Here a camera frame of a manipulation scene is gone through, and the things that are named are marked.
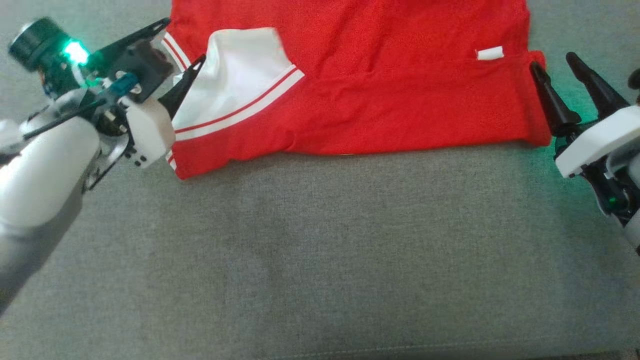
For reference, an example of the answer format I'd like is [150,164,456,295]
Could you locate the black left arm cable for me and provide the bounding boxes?
[22,72,139,141]

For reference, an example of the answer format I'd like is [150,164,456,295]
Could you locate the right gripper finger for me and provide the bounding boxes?
[565,51,630,121]
[529,61,582,137]

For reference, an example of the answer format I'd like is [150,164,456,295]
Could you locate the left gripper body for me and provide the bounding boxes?
[8,17,177,192]

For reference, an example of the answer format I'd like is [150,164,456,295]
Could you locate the large grey sofa seat cushion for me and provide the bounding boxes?
[0,0,640,360]

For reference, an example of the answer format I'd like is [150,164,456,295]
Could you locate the red white basketball shorts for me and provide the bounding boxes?
[161,0,553,181]

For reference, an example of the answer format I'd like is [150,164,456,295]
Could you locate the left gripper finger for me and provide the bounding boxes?
[158,54,207,121]
[91,17,172,65]

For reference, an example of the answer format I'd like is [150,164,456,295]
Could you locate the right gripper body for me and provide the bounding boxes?
[552,104,640,227]

